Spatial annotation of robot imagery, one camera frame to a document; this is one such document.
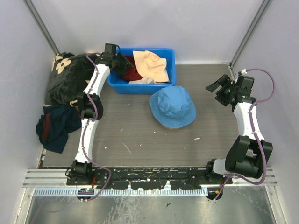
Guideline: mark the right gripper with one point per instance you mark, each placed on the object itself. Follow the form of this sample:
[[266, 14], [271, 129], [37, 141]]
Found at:
[[224, 79]]

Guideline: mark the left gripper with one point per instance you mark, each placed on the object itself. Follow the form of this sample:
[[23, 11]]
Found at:
[[124, 64]]

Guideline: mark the dark red hat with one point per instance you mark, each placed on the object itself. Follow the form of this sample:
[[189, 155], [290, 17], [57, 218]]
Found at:
[[131, 72]]

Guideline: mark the blue plastic bin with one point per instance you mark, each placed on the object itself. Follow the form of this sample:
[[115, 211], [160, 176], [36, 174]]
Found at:
[[123, 87]]

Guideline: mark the black floral blanket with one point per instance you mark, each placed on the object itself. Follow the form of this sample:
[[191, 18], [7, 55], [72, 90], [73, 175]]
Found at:
[[70, 75]]

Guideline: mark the light blue bucket hat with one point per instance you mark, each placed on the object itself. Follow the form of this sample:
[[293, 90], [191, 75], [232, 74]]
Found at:
[[172, 106]]

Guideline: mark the wooden hat stand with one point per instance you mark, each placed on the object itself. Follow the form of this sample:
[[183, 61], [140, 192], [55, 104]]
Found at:
[[172, 128]]

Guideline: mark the navy and red cloth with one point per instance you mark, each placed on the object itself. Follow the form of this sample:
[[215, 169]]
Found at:
[[55, 124]]

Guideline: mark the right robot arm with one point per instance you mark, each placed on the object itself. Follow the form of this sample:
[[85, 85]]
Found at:
[[250, 152]]

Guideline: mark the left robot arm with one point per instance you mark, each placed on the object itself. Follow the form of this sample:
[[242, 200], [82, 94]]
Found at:
[[91, 109]]

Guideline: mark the beige bucket hat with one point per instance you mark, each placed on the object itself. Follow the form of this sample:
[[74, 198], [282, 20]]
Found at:
[[149, 64]]

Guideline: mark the cream white hat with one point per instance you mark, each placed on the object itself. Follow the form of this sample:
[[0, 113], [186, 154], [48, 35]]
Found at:
[[144, 80]]

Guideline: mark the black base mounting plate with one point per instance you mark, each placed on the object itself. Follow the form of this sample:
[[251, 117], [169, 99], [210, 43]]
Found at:
[[146, 178]]

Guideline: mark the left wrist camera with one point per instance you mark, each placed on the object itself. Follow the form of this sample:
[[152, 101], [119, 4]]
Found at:
[[110, 48]]

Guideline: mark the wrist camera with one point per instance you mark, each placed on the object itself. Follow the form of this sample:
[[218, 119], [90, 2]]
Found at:
[[110, 48], [244, 81]]

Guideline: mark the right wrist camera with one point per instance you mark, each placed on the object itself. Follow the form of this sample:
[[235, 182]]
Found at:
[[244, 81]]

